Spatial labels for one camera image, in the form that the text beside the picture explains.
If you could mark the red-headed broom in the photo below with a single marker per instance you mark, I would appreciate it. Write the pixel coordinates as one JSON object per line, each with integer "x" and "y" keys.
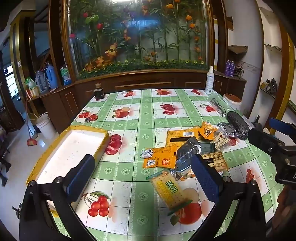
{"x": 32, "y": 142}

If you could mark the yellow-edged white foam box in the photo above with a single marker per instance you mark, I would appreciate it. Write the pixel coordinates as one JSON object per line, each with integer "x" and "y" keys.
{"x": 69, "y": 148}

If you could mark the green and white bag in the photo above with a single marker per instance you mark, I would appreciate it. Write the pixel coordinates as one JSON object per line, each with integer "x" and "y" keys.
{"x": 30, "y": 82}

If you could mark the dark glass jar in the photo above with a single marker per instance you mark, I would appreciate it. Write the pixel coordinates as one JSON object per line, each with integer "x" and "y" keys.
{"x": 99, "y": 93}

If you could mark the orange snack packet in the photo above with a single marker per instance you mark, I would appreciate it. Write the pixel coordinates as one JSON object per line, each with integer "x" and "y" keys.
{"x": 161, "y": 157}

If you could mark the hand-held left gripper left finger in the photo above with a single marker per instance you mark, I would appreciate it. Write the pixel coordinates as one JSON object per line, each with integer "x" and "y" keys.
{"x": 79, "y": 178}

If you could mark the dark wooden cabinet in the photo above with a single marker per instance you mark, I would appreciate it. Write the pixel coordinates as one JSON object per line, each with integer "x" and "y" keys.
{"x": 143, "y": 81}

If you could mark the white spray bottle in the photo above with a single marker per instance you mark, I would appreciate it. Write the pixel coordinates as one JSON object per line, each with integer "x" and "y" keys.
{"x": 209, "y": 83}

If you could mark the white plastic bucket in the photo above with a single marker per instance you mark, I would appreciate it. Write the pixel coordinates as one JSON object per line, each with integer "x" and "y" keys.
{"x": 46, "y": 127}

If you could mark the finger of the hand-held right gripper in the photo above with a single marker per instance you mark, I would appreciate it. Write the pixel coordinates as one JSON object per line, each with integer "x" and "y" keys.
{"x": 281, "y": 126}
{"x": 261, "y": 139}

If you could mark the green fruit-print tablecloth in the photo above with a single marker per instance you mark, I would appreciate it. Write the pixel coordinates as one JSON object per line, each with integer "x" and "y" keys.
{"x": 138, "y": 115}

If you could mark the white container with brown lid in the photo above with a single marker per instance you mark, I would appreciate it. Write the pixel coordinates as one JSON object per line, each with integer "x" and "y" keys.
{"x": 232, "y": 103}

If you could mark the blue thermos flask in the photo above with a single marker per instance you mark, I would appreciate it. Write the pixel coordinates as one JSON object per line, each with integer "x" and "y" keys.
{"x": 51, "y": 76}

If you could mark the black-framed eyeglasses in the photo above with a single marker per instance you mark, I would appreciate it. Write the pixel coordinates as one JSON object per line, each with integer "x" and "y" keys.
{"x": 219, "y": 109}

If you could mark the green-ended cracker packet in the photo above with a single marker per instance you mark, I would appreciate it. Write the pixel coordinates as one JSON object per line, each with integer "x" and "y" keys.
{"x": 170, "y": 192}

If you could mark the small orange triangle-print packet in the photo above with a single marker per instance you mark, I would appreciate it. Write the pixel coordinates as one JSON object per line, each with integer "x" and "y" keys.
{"x": 208, "y": 131}

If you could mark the orange carton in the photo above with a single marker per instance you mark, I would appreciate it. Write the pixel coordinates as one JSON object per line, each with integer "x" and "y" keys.
{"x": 32, "y": 92}

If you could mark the silver foil packet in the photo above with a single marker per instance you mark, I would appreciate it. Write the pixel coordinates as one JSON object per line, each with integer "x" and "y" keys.
{"x": 186, "y": 151}

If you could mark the blue and green bottle pack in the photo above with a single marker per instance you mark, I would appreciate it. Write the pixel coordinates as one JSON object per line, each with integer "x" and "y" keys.
{"x": 66, "y": 76}

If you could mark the dark bundle on shelf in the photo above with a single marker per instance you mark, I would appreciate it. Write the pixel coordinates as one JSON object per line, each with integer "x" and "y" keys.
{"x": 271, "y": 85}

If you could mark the clear packet with beige label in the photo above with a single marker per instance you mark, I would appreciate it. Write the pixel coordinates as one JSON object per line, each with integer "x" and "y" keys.
{"x": 220, "y": 141}

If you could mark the grey thermos flask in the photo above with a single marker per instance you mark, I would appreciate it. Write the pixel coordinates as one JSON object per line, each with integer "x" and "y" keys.
{"x": 41, "y": 81}

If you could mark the dark green snack packet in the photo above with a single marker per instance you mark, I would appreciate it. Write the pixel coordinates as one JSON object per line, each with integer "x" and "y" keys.
{"x": 207, "y": 147}

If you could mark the brown grain bar packet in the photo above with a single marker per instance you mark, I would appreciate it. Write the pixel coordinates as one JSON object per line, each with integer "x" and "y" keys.
{"x": 215, "y": 162}

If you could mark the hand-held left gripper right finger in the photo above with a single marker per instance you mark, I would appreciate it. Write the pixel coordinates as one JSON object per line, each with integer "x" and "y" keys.
{"x": 205, "y": 178}

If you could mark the glass artificial flower display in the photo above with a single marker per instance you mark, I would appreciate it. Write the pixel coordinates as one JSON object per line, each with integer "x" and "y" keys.
{"x": 138, "y": 34}

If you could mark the leaf-print candy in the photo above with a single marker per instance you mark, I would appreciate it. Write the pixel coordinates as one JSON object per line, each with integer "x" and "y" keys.
{"x": 148, "y": 153}

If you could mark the orange packet with dark window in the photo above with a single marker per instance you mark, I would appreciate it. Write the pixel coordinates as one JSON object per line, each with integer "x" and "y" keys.
{"x": 178, "y": 134}

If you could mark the black textured glasses case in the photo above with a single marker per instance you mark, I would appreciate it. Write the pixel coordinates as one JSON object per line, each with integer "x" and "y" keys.
{"x": 238, "y": 126}

